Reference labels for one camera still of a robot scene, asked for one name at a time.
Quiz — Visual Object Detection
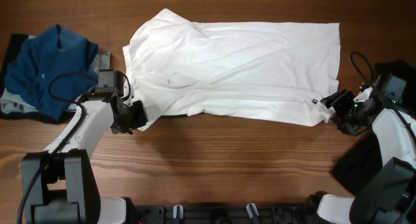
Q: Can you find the white t-shirt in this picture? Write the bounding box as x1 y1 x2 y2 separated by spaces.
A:
123 9 341 127

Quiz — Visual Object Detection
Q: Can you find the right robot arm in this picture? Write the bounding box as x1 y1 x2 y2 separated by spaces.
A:
306 74 415 223

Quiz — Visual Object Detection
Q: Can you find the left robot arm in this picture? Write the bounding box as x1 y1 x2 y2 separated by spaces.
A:
17 69 148 223

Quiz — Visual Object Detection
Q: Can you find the black garment right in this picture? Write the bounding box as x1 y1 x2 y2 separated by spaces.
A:
330 59 416 195

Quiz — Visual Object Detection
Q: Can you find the blue polo shirt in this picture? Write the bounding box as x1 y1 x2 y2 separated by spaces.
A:
5 25 98 120

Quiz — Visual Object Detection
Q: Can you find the light grey folded garment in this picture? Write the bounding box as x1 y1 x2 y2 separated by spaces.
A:
4 42 111 109

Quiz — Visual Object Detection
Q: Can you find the right black cable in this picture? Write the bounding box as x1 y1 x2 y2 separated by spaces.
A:
349 51 416 143

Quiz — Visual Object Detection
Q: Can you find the black cable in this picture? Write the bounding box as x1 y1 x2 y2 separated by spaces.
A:
18 71 100 224
349 51 416 143

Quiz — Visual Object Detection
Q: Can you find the left black cable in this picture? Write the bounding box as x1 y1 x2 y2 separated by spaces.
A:
18 71 100 224

